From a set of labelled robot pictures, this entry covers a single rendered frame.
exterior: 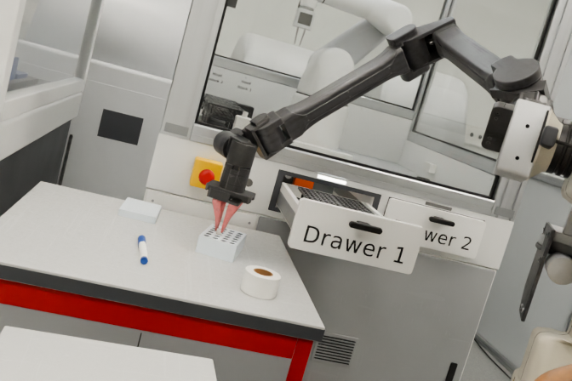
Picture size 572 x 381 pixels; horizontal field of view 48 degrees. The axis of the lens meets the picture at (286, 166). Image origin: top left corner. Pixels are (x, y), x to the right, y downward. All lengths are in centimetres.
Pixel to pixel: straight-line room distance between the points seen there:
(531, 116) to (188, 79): 91
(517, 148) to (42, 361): 71
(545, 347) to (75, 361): 66
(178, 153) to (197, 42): 29
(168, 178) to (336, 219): 50
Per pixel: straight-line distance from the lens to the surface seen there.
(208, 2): 165
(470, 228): 186
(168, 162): 167
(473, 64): 129
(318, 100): 139
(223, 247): 136
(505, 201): 190
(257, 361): 119
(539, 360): 106
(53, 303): 115
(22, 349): 88
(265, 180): 169
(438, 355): 198
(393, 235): 143
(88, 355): 88
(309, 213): 137
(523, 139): 102
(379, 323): 188
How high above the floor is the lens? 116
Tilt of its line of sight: 8 degrees down
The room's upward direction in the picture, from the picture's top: 16 degrees clockwise
